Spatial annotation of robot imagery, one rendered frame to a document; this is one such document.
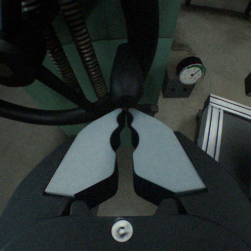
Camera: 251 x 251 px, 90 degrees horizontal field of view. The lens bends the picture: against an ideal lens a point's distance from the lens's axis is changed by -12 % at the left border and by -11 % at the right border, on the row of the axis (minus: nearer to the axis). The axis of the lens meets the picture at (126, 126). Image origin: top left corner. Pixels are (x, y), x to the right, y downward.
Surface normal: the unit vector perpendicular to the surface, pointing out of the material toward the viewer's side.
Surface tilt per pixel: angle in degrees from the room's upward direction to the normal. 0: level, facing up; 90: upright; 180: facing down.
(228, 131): 0
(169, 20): 90
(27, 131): 0
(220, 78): 0
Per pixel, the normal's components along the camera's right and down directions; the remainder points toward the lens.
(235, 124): -0.04, -0.45
